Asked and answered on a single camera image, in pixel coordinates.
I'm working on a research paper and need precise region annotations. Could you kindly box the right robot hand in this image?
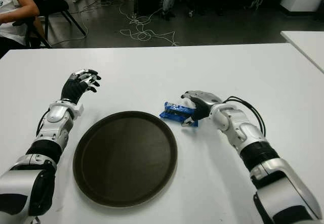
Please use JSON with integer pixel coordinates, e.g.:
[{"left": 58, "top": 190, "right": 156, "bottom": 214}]
[{"left": 180, "top": 90, "right": 223, "bottom": 128}]

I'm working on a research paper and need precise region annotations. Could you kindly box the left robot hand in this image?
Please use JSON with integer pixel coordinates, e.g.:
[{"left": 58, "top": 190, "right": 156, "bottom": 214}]
[{"left": 61, "top": 69, "right": 102, "bottom": 106}]

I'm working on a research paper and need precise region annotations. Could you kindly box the blue Oreo cookie pack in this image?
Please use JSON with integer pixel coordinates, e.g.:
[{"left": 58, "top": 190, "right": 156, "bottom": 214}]
[{"left": 159, "top": 102, "right": 199, "bottom": 128}]

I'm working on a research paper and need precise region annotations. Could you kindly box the round dark brown tray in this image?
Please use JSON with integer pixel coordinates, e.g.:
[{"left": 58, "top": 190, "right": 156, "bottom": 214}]
[{"left": 72, "top": 111, "right": 178, "bottom": 208}]

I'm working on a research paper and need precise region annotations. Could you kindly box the seated person in white shirt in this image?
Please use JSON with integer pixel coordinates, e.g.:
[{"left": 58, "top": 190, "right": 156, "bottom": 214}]
[{"left": 0, "top": 0, "right": 41, "bottom": 58}]

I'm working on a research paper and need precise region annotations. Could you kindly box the white side table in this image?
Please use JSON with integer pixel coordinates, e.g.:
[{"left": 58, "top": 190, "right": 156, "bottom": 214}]
[{"left": 280, "top": 30, "right": 324, "bottom": 73}]

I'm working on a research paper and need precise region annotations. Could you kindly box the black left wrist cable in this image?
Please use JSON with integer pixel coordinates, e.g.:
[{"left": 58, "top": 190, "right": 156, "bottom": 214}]
[{"left": 36, "top": 110, "right": 50, "bottom": 136}]

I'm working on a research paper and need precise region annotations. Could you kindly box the black right wrist cable bundle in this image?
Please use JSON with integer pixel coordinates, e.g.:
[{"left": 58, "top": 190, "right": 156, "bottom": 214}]
[{"left": 225, "top": 96, "right": 266, "bottom": 137}]

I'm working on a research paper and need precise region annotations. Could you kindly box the tangled white floor cable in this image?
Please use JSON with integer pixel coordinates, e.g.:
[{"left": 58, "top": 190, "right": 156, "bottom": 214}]
[{"left": 118, "top": 3, "right": 179, "bottom": 47}]

